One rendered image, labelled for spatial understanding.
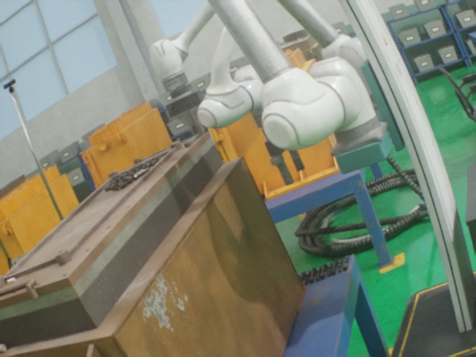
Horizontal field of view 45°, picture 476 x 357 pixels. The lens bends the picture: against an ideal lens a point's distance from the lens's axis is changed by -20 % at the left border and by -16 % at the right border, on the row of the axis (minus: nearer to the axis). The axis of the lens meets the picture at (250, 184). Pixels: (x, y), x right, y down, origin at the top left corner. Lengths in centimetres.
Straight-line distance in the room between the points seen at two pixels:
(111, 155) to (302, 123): 624
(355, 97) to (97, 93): 1003
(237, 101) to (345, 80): 35
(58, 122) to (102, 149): 454
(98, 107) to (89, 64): 88
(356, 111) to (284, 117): 27
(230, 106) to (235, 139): 226
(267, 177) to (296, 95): 256
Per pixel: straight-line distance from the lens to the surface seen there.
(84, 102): 1196
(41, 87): 1250
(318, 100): 185
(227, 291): 194
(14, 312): 153
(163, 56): 241
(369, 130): 200
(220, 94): 206
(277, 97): 183
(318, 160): 428
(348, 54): 243
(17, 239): 522
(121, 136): 782
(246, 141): 431
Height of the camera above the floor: 164
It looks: 12 degrees down
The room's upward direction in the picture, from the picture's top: 25 degrees counter-clockwise
